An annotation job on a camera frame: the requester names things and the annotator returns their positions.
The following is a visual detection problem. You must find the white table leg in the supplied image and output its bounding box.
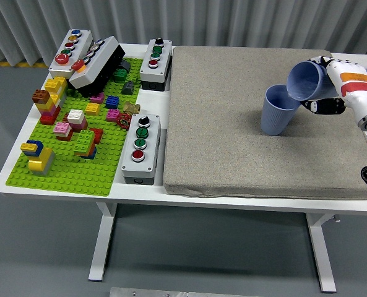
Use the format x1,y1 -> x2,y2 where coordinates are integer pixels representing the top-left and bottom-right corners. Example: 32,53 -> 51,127
88,202 -> 118,282
305,213 -> 338,293

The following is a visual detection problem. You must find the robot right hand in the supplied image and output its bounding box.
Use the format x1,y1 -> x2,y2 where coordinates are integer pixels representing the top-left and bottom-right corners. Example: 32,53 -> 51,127
300,55 -> 367,120

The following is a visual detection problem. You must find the grey-brown cushion mat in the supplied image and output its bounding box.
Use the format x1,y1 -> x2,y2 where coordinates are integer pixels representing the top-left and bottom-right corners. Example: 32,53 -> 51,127
163,45 -> 367,199

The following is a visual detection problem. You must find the pink white red brick stack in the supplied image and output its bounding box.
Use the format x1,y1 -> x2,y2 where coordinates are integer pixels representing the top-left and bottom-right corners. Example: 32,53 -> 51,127
53,121 -> 74,142

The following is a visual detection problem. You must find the yellow and grey brick stack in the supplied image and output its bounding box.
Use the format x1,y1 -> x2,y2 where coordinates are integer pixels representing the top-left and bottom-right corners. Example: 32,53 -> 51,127
27,147 -> 54,176

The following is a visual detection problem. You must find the green orange blue brick stack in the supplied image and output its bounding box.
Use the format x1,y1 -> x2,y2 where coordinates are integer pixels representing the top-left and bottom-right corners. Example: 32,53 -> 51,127
73,129 -> 97,160

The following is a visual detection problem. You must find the brown yellow red brick stack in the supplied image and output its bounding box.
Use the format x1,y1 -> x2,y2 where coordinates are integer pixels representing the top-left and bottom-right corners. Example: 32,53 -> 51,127
32,89 -> 62,126

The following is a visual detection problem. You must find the red toy brick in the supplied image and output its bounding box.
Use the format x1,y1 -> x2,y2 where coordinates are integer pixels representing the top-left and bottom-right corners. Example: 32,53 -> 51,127
90,127 -> 104,145

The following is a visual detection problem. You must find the white and pink brick stack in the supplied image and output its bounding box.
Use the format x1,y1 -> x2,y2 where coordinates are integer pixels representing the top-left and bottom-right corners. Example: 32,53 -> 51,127
67,109 -> 89,133

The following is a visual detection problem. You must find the brass valve with red handwheel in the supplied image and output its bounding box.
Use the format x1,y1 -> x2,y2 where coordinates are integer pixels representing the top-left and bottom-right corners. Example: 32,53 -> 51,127
116,101 -> 141,131

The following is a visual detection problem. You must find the grey pleated curtain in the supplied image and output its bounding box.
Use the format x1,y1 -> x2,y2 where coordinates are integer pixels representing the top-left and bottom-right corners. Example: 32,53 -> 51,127
0,0 -> 367,67

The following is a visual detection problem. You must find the green studded baseplate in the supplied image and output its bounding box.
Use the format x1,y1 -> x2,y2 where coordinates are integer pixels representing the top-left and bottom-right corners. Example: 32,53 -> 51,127
5,57 -> 144,197

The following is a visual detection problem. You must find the blue ribbed plastic cup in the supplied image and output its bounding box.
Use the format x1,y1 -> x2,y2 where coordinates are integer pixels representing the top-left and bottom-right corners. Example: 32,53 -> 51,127
286,61 -> 340,103
260,85 -> 300,136

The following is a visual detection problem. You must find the grey four-button control box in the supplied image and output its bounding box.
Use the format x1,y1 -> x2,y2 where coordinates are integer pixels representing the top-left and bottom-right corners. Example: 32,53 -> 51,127
121,113 -> 162,186
139,38 -> 173,92

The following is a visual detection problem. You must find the yellow pink white brick stack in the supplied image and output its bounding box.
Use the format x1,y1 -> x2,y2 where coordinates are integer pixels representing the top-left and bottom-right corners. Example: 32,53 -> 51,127
45,76 -> 68,103

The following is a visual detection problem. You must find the yellow toy brick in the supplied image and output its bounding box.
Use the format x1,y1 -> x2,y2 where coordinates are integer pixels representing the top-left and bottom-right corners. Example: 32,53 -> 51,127
85,102 -> 101,117

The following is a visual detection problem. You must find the tilted five-button control box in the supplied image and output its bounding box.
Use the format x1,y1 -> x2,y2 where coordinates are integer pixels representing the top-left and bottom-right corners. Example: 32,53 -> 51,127
68,35 -> 126,98

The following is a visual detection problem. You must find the flat five-button control box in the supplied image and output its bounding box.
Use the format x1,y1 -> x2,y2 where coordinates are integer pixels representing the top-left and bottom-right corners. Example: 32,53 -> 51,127
48,29 -> 93,80

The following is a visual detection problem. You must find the blue and yellow brick stack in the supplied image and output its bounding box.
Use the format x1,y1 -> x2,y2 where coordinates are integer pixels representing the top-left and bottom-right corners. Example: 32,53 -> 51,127
20,140 -> 44,158

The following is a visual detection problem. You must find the yellow black floor tape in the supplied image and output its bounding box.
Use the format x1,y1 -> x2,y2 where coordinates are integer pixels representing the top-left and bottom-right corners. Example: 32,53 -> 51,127
0,60 -> 53,68

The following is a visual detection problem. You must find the grey sloped toy brick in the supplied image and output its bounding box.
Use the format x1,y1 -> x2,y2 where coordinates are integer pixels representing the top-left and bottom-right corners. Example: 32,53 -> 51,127
121,80 -> 136,96

